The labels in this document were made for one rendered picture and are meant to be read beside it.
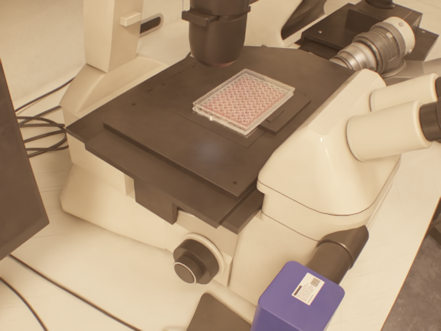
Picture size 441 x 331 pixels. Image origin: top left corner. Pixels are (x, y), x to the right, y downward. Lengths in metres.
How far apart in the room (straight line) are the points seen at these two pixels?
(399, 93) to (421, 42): 0.78
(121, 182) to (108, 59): 0.18
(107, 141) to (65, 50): 0.57
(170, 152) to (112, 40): 0.20
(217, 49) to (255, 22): 0.67
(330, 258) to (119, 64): 0.42
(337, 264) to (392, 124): 0.14
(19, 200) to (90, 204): 0.26
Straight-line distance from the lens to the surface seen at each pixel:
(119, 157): 0.54
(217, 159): 0.52
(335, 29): 1.19
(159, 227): 0.64
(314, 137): 0.42
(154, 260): 0.67
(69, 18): 1.09
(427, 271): 1.82
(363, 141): 0.43
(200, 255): 0.58
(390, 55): 0.87
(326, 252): 0.45
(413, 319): 1.66
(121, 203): 0.67
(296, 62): 0.75
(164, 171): 0.52
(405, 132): 0.41
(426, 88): 0.48
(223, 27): 0.50
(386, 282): 0.71
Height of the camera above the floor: 1.29
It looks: 42 degrees down
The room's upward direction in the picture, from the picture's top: 4 degrees clockwise
